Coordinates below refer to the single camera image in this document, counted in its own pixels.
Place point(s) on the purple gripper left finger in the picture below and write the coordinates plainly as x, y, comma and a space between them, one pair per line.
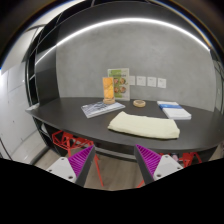
75, 168

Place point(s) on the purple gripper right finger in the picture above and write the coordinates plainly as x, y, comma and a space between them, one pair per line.
154, 166

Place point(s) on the cream folded towel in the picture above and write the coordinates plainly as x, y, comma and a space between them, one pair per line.
144, 126

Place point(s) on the red metal stool left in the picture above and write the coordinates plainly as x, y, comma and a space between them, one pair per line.
68, 142

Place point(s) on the white and blue booklet stack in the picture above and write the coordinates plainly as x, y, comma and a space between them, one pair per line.
174, 111

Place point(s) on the grey magazine on table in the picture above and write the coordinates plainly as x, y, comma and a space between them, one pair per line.
100, 108

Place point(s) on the round wooden coaster dish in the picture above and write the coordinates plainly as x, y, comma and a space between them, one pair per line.
139, 103

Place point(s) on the orange sign on wooden base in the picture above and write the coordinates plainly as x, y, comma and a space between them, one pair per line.
108, 89

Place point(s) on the green menu stand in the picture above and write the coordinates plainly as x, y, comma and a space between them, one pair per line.
121, 83

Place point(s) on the dark shelving unit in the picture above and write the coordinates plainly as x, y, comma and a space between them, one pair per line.
49, 67

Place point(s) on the curved ceiling light strip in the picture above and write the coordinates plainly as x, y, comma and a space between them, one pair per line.
124, 21

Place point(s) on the white wall switch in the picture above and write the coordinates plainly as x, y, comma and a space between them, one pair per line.
151, 81
141, 80
161, 83
132, 80

